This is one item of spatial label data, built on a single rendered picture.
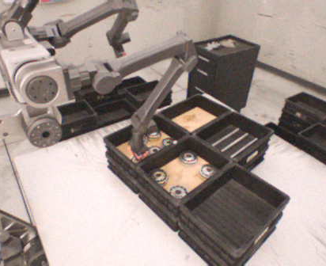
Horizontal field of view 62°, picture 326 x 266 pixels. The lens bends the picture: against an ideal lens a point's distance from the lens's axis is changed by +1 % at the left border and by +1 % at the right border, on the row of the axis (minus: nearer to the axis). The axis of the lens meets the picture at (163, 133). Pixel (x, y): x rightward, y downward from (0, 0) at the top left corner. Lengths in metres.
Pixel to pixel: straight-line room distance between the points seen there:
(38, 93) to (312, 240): 1.32
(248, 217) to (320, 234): 0.40
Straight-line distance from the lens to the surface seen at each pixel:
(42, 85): 0.89
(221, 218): 1.28
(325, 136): 2.61
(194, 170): 1.45
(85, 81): 0.93
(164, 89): 1.18
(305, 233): 1.53
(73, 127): 2.34
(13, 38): 1.10
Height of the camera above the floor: 1.84
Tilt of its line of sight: 37 degrees down
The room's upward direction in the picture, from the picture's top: 2 degrees clockwise
